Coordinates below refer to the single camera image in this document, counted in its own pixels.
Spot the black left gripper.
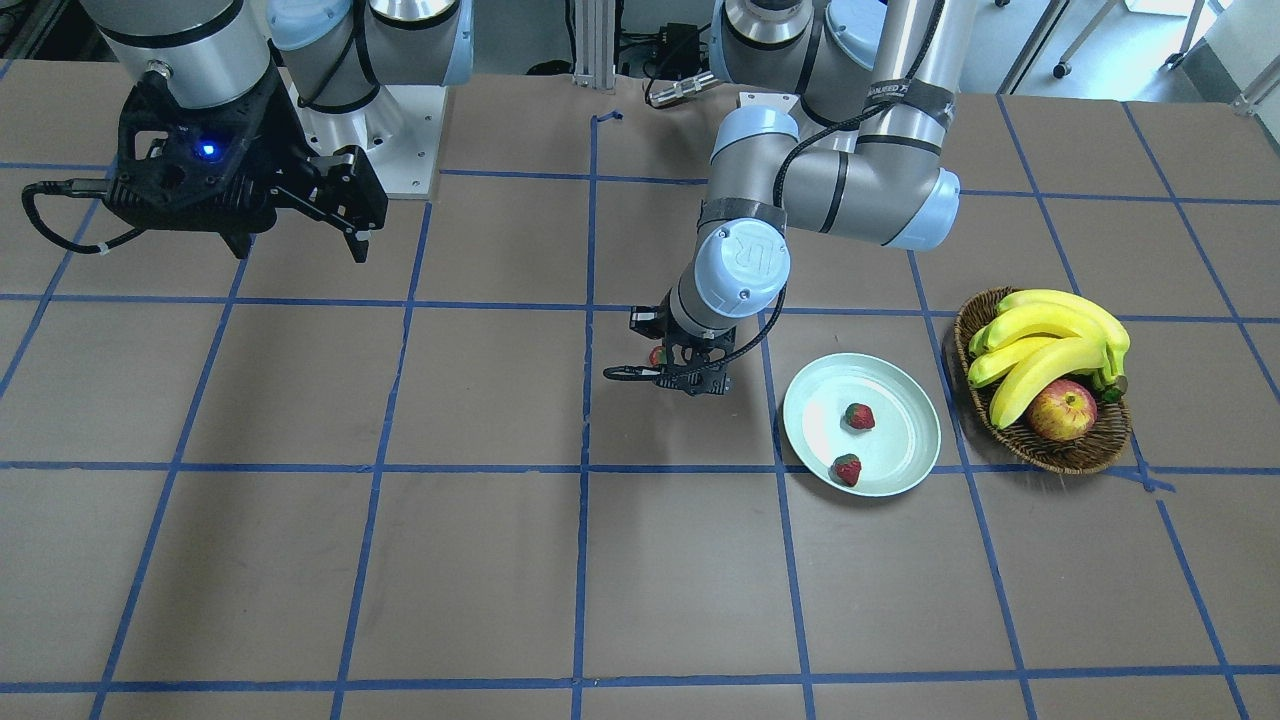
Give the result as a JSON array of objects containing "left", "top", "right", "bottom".
[{"left": 628, "top": 306, "right": 736, "bottom": 396}]

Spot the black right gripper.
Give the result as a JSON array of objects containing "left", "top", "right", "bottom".
[{"left": 104, "top": 68, "right": 389, "bottom": 263}]

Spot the red strawberry three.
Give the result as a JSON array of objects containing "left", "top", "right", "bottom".
[{"left": 842, "top": 402, "right": 876, "bottom": 430}]

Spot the red strawberry two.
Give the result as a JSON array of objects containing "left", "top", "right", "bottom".
[{"left": 829, "top": 454, "right": 863, "bottom": 488}]

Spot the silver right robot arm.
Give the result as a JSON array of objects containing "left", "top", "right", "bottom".
[{"left": 61, "top": 1, "right": 474, "bottom": 263}]

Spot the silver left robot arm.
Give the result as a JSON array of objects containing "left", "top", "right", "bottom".
[{"left": 604, "top": 1, "right": 978, "bottom": 396}]

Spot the pale green plate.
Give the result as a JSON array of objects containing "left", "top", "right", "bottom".
[{"left": 782, "top": 354, "right": 941, "bottom": 498}]

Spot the yellow banana bunch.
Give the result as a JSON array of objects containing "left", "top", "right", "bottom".
[{"left": 954, "top": 288, "right": 1132, "bottom": 430}]

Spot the red yellow apple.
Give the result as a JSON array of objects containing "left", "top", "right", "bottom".
[{"left": 1024, "top": 379, "right": 1098, "bottom": 442}]

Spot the woven wicker basket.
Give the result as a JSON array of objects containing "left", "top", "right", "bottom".
[{"left": 946, "top": 287, "right": 1133, "bottom": 475}]

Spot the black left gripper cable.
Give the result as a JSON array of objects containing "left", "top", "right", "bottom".
[{"left": 603, "top": 284, "right": 788, "bottom": 386}]

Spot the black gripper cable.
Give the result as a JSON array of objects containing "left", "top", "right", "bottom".
[
  {"left": 603, "top": 284, "right": 788, "bottom": 386},
  {"left": 22, "top": 176, "right": 151, "bottom": 252}
]

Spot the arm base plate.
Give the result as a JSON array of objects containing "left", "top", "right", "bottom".
[
  {"left": 737, "top": 91, "right": 799, "bottom": 114},
  {"left": 296, "top": 85, "right": 451, "bottom": 200}
]

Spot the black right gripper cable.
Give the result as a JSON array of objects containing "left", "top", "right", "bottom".
[{"left": 22, "top": 176, "right": 151, "bottom": 252}]

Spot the aluminium frame post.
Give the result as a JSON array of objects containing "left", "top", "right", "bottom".
[{"left": 566, "top": 0, "right": 621, "bottom": 94}]

